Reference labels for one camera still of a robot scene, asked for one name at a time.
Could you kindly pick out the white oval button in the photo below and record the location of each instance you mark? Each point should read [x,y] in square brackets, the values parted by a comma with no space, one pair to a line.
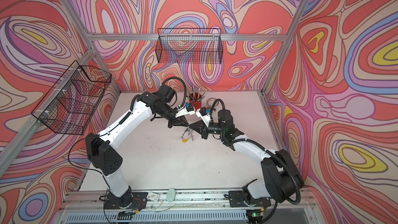
[171,195]

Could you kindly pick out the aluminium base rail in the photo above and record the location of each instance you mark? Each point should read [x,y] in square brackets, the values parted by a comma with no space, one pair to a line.
[192,206]

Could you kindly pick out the black wire basket left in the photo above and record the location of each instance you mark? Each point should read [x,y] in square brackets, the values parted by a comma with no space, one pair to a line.
[68,107]

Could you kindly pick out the tape roll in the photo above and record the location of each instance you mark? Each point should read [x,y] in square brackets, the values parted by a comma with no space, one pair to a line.
[211,101]

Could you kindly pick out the black wire basket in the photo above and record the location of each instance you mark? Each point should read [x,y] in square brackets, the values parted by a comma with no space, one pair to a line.
[189,45]
[68,107]

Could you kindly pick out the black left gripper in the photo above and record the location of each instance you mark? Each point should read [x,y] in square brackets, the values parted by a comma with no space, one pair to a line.
[183,122]

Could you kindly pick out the silver metal keyring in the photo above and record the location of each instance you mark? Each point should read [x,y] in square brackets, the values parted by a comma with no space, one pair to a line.
[187,135]

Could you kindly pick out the pencils in cup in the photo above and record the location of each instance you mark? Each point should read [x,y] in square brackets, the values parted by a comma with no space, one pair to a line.
[196,94]

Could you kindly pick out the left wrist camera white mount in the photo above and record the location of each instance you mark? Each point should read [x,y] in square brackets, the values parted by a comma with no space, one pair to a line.
[189,109]

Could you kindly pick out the red pencil cup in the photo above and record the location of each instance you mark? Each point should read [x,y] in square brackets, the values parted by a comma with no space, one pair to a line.
[197,105]

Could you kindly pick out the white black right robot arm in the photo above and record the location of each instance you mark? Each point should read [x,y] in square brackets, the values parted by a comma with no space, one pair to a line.
[281,179]

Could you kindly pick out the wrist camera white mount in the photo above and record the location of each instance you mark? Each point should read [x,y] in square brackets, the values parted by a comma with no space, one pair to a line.
[189,109]
[204,114]

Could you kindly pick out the black wire basket back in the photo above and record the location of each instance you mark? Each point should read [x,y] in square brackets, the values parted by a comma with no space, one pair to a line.
[189,45]

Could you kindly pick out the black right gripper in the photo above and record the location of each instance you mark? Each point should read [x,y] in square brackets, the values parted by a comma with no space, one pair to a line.
[200,125]

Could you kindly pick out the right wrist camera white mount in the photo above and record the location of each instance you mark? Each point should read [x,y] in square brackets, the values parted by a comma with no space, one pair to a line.
[204,114]

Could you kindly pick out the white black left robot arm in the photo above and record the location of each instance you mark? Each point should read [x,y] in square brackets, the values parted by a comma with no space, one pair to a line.
[102,147]

